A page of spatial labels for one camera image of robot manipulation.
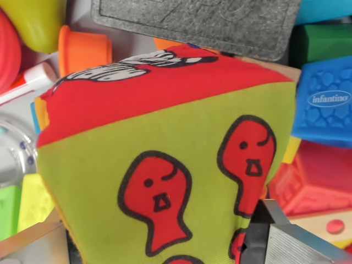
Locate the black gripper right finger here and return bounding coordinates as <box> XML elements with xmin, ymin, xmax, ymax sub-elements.
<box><xmin>240</xmin><ymin>199</ymin><xmax>352</xmax><ymax>264</ymax></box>

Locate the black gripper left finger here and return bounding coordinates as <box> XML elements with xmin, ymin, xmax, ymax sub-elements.
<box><xmin>0</xmin><ymin>221</ymin><xmax>82</xmax><ymax>264</ymax></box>

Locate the green fabric cube red fish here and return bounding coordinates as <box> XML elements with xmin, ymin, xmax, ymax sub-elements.
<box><xmin>34</xmin><ymin>45</ymin><xmax>296</xmax><ymax>264</ymax></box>

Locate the wooden strip with holes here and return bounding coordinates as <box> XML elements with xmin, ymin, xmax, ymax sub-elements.
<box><xmin>287</xmin><ymin>211</ymin><xmax>352</xmax><ymax>250</ymax></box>

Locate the green embossed soft cube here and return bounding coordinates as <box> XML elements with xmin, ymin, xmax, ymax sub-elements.
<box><xmin>0</xmin><ymin>184</ymin><xmax>23</xmax><ymax>240</ymax></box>

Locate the yellow-green embossed soft cube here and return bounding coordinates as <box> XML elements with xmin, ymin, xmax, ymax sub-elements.
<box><xmin>16</xmin><ymin>173</ymin><xmax>56</xmax><ymax>233</ymax></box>

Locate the red embossed soft cube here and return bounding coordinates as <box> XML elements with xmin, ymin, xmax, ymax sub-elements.
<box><xmin>267</xmin><ymin>140</ymin><xmax>352</xmax><ymax>218</ymax></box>

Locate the yellow wooden block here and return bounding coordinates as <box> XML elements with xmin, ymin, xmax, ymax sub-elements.
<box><xmin>280</xmin><ymin>135</ymin><xmax>303</xmax><ymax>165</ymax></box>

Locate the teal embossed soft cube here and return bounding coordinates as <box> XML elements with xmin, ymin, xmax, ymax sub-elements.
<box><xmin>30</xmin><ymin>102</ymin><xmax>42</xmax><ymax>136</ymax></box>

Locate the blue embossed soft cube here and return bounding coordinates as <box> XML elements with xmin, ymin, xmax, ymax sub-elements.
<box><xmin>290</xmin><ymin>54</ymin><xmax>352</xmax><ymax>150</ymax></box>

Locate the red and white marker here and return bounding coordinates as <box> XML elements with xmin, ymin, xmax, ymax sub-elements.
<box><xmin>0</xmin><ymin>62</ymin><xmax>59</xmax><ymax>107</ymax></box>

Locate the tan wooden block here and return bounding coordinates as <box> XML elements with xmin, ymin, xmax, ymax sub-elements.
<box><xmin>236</xmin><ymin>56</ymin><xmax>303</xmax><ymax>84</ymax></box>

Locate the red ribbed dome toy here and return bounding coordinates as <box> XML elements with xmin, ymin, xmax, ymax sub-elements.
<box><xmin>0</xmin><ymin>8</ymin><xmax>23</xmax><ymax>92</ymax></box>

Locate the orange plastic cup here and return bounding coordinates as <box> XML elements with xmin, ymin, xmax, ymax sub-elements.
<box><xmin>58</xmin><ymin>25</ymin><xmax>114</xmax><ymax>79</ymax></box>

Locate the dark green block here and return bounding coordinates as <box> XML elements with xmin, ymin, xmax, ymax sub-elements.
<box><xmin>294</xmin><ymin>23</ymin><xmax>352</xmax><ymax>66</ymax></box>

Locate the olive green toy pear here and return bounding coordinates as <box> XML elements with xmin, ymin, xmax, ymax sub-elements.
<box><xmin>0</xmin><ymin>0</ymin><xmax>68</xmax><ymax>54</ymax></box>

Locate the teal foam block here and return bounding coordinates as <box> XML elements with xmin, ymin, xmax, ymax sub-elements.
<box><xmin>294</xmin><ymin>0</ymin><xmax>352</xmax><ymax>28</ymax></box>

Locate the grey felt eraser block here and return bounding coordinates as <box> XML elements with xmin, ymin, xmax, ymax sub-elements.
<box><xmin>90</xmin><ymin>0</ymin><xmax>302</xmax><ymax>62</ymax></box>

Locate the clear plastic ring rattle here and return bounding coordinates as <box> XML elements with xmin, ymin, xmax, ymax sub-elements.
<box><xmin>0</xmin><ymin>111</ymin><xmax>40</xmax><ymax>188</ymax></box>

